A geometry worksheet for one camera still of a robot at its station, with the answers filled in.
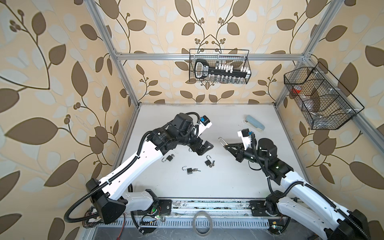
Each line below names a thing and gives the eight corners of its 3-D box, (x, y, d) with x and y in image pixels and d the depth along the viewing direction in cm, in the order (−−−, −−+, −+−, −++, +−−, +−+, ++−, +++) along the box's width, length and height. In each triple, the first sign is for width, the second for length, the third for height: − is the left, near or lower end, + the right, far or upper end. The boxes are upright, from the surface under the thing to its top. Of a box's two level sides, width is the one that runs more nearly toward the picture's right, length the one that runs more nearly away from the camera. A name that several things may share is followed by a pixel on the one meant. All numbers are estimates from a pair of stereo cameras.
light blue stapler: (243, 121, 111) (245, 117, 108) (247, 117, 114) (249, 113, 110) (261, 133, 105) (263, 129, 101) (265, 128, 107) (267, 124, 104)
